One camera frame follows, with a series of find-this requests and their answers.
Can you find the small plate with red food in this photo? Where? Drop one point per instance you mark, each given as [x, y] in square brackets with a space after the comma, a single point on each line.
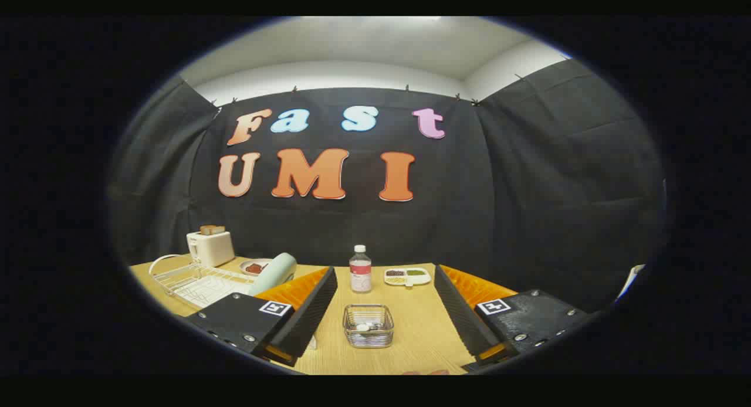
[252, 268]

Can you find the white toaster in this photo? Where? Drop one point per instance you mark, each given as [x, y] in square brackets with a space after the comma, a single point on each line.
[212, 250]

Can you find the white divided sauce dish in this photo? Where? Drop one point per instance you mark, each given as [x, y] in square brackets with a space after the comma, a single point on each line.
[407, 276]

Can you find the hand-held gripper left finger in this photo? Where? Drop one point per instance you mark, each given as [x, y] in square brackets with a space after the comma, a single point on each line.
[305, 313]

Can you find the mint green plate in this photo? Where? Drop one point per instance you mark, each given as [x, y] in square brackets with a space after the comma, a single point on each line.
[276, 272]

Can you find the black backdrop cloth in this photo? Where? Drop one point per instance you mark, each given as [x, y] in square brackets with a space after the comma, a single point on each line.
[528, 190]

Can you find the toast slices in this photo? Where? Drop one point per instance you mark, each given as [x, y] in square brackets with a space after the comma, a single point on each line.
[212, 230]

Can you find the clear bottle red label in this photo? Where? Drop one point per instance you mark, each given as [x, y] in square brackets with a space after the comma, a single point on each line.
[360, 272]

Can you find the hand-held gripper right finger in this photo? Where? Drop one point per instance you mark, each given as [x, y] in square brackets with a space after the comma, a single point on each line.
[463, 313]

